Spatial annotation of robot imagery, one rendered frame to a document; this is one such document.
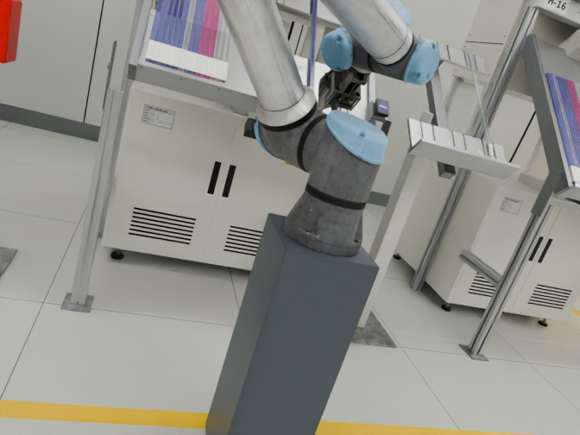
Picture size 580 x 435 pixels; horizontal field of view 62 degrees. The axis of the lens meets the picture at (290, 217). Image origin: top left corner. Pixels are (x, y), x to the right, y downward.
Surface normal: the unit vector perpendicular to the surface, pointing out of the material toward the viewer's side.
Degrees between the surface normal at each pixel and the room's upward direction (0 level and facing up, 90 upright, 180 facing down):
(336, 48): 119
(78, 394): 0
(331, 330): 90
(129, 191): 90
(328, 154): 90
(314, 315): 90
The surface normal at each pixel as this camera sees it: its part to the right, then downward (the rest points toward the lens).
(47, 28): 0.22, 0.37
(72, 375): 0.29, -0.91
